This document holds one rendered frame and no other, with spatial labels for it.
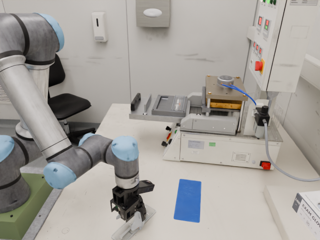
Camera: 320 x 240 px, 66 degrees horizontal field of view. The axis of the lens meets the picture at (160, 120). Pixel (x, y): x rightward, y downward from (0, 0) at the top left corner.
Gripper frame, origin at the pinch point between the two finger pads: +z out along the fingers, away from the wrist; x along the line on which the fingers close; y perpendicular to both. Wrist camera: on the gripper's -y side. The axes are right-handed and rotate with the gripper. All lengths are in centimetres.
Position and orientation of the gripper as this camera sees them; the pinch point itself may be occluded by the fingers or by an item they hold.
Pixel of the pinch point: (135, 221)
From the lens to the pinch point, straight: 97.1
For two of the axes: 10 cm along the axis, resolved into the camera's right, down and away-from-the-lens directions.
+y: -6.1, 3.7, -7.0
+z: -0.1, 8.8, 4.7
